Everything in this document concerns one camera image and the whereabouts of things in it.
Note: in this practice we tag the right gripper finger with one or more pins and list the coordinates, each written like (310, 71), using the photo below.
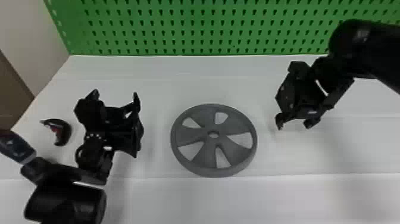
(312, 121)
(281, 120)

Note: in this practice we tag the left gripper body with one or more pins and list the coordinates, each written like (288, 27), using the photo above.
(120, 131)

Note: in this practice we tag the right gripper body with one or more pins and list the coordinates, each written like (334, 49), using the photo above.
(297, 97)

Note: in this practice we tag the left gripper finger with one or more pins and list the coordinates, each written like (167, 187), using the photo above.
(135, 104)
(139, 134)

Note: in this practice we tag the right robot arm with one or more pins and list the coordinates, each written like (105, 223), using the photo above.
(368, 47)

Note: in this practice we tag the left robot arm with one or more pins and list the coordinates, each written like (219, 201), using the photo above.
(62, 200)

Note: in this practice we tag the grey wheel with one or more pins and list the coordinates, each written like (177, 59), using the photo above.
(204, 118)

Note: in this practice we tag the black curved part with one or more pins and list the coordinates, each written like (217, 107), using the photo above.
(62, 131)

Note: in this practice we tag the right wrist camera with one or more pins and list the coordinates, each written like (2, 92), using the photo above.
(300, 69)

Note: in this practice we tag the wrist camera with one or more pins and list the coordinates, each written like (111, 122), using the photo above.
(300, 69)
(90, 112)

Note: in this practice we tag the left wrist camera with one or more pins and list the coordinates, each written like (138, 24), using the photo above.
(90, 112)

